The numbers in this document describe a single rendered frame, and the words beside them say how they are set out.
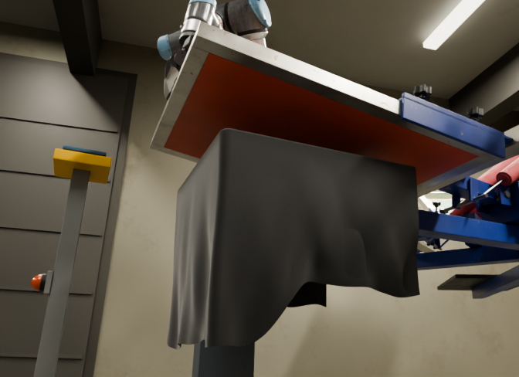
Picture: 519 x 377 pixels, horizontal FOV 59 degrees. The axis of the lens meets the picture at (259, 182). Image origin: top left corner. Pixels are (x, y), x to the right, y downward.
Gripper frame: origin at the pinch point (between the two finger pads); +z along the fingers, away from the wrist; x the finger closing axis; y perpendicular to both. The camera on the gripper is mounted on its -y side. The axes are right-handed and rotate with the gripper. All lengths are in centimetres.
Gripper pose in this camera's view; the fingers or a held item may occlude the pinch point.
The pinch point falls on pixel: (178, 96)
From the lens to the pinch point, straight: 121.5
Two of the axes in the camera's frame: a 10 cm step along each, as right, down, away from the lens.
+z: -1.6, 9.0, -4.0
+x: -9.2, -2.9, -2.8
